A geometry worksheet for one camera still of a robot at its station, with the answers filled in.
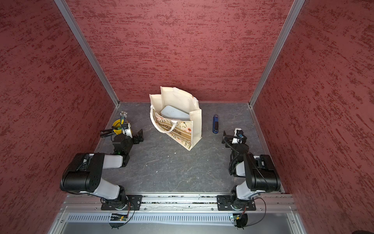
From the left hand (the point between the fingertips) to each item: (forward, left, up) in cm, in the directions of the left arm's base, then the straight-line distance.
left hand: (135, 132), depth 93 cm
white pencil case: (+9, -25, +9) cm, 28 cm away
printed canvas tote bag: (-5, -33, +8) cm, 35 cm away
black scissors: (+3, +23, -6) cm, 24 cm away
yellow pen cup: (+6, +13, +1) cm, 14 cm away
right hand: (-2, -62, +3) cm, 63 cm away
